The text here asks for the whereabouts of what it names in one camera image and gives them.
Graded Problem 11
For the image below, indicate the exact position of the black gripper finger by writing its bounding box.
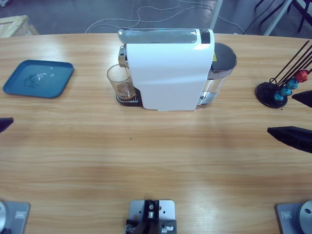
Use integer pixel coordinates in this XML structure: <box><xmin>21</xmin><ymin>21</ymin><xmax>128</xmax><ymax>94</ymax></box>
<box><xmin>0</xmin><ymin>117</ymin><xmax>14</xmax><ymax>134</ymax></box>
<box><xmin>267</xmin><ymin>126</ymin><xmax>312</xmax><ymax>154</ymax></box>
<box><xmin>292</xmin><ymin>90</ymin><xmax>312</xmax><ymax>108</ymax></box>

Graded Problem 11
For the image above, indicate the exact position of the clear drinking glass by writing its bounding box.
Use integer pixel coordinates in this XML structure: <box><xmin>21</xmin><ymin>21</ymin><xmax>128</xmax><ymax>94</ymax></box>
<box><xmin>106</xmin><ymin>64</ymin><xmax>137</xmax><ymax>98</ymax></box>

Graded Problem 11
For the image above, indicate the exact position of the silver coffee machine lever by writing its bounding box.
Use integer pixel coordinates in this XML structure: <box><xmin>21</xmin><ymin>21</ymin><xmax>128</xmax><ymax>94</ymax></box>
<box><xmin>117</xmin><ymin>28</ymin><xmax>198</xmax><ymax>44</ymax></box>

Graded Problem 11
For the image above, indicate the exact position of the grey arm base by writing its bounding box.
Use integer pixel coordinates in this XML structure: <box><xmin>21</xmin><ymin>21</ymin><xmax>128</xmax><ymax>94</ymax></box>
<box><xmin>0</xmin><ymin>199</ymin><xmax>32</xmax><ymax>234</ymax></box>
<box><xmin>274</xmin><ymin>199</ymin><xmax>312</xmax><ymax>234</ymax></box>

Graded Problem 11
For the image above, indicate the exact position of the red coffee capsule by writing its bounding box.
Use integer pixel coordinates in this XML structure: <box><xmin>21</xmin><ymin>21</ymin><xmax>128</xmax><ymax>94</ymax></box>
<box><xmin>296</xmin><ymin>69</ymin><xmax>310</xmax><ymax>83</ymax></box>

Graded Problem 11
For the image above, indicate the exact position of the white capsule coffee machine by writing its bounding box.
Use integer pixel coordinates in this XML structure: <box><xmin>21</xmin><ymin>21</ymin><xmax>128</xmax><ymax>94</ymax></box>
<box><xmin>118</xmin><ymin>28</ymin><xmax>216</xmax><ymax>112</ymax></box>

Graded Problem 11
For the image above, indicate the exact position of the black capsule holder with rods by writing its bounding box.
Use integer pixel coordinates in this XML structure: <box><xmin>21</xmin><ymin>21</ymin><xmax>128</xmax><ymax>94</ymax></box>
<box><xmin>255</xmin><ymin>40</ymin><xmax>312</xmax><ymax>109</ymax></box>

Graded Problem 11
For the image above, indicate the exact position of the teal square plastic tray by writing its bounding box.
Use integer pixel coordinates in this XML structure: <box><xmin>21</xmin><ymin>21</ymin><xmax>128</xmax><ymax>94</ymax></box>
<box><xmin>2</xmin><ymin>59</ymin><xmax>75</xmax><ymax>99</ymax></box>

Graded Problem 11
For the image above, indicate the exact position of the clear water tank black lid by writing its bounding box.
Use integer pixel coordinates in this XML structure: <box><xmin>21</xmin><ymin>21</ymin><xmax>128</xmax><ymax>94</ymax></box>
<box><xmin>207</xmin><ymin>42</ymin><xmax>237</xmax><ymax>95</ymax></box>

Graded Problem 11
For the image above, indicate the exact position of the light wooden crate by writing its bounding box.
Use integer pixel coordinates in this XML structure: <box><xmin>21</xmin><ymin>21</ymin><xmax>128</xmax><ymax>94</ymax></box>
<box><xmin>0</xmin><ymin>15</ymin><xmax>39</xmax><ymax>39</ymax></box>

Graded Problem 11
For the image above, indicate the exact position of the white table leg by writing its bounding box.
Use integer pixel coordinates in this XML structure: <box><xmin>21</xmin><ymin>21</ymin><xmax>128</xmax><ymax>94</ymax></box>
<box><xmin>209</xmin><ymin>0</ymin><xmax>224</xmax><ymax>31</ymax></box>

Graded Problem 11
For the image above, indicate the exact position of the black chair frame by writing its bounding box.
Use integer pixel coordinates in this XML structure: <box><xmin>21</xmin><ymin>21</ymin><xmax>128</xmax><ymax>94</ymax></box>
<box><xmin>254</xmin><ymin>0</ymin><xmax>312</xmax><ymax>32</ymax></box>

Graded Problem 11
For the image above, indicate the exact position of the grey camera mount dark post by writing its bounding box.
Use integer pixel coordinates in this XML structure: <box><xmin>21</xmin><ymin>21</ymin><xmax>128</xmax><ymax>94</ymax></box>
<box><xmin>125</xmin><ymin>199</ymin><xmax>177</xmax><ymax>234</ymax></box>

